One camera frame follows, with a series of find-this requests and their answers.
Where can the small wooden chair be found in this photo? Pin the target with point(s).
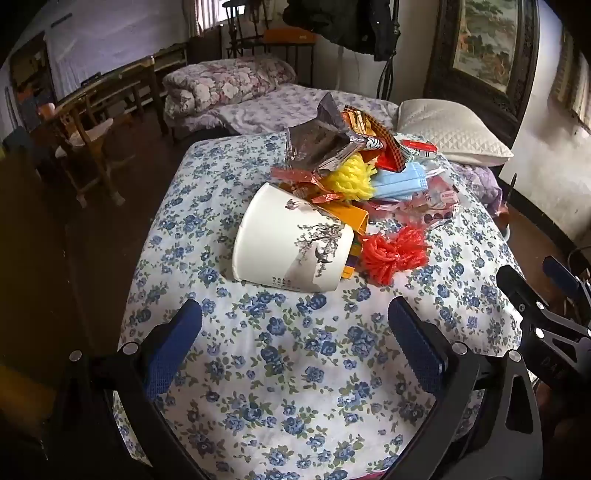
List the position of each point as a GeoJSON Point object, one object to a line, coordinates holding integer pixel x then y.
{"type": "Point", "coordinates": [87, 134]}

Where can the silver foil snack wrapper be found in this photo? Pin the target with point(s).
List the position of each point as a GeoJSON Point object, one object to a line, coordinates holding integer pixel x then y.
{"type": "Point", "coordinates": [318, 143]}

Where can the white quilted pillow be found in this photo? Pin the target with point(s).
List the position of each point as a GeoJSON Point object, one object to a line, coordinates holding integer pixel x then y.
{"type": "Point", "coordinates": [443, 129]}

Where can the orange flat box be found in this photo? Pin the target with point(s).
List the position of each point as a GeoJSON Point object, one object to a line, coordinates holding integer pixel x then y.
{"type": "Point", "coordinates": [288, 35]}

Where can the wooden desk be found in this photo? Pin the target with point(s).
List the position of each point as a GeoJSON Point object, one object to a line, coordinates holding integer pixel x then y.
{"type": "Point", "coordinates": [120, 74]}

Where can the folded pink floral quilt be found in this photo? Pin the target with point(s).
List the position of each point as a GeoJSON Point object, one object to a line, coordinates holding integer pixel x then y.
{"type": "Point", "coordinates": [217, 83]}

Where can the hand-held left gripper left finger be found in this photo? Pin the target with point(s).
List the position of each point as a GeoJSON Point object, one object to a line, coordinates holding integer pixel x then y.
{"type": "Point", "coordinates": [173, 346]}

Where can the orange striped snack wrapper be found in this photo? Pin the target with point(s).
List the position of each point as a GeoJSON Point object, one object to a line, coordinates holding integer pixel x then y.
{"type": "Point", "coordinates": [369, 127]}

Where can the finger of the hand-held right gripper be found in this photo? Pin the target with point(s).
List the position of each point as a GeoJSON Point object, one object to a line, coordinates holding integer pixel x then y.
{"type": "Point", "coordinates": [561, 274]}
{"type": "Point", "coordinates": [521, 295]}

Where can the purple floral bedsheet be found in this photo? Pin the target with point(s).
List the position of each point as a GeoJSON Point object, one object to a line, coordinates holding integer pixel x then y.
{"type": "Point", "coordinates": [277, 110]}

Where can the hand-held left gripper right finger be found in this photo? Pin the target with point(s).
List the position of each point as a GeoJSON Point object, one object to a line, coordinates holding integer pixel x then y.
{"type": "Point", "coordinates": [415, 346]}

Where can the red yarn pompom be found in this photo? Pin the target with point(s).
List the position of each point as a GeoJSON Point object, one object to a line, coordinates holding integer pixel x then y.
{"type": "Point", "coordinates": [392, 254]}

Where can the clear bag with pink print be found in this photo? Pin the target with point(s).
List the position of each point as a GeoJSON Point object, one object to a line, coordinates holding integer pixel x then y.
{"type": "Point", "coordinates": [434, 203]}

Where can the red candy wrapper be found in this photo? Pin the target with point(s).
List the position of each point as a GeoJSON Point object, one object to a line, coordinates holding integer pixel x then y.
{"type": "Point", "coordinates": [295, 176]}

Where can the purple floral cloth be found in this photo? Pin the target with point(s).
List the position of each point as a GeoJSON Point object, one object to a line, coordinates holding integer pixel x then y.
{"type": "Point", "coordinates": [480, 184]}

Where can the blue face mask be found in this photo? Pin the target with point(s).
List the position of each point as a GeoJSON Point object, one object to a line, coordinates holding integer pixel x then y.
{"type": "Point", "coordinates": [397, 182]}

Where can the black metal rack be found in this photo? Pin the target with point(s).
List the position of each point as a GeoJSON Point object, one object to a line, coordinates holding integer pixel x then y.
{"type": "Point", "coordinates": [240, 44]}

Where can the red white small packet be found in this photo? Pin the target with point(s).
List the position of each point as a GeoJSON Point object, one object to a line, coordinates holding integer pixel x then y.
{"type": "Point", "coordinates": [420, 147]}

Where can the white paper cup tree print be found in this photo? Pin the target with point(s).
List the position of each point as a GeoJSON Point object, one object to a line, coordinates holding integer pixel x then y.
{"type": "Point", "coordinates": [277, 244]}

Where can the orange cardboard box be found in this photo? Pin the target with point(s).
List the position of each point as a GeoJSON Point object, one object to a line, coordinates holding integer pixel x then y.
{"type": "Point", "coordinates": [346, 214]}

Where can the white blue floral blanket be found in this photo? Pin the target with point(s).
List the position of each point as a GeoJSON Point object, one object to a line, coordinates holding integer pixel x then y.
{"type": "Point", "coordinates": [277, 369]}

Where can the dark framed landscape painting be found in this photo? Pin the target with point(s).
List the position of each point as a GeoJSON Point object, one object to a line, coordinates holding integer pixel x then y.
{"type": "Point", "coordinates": [485, 46]}

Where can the dark hanging coat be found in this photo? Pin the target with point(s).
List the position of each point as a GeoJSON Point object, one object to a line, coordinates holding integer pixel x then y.
{"type": "Point", "coordinates": [351, 23]}

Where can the black coat stand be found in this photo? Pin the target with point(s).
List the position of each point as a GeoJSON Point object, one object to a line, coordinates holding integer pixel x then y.
{"type": "Point", "coordinates": [387, 74]}

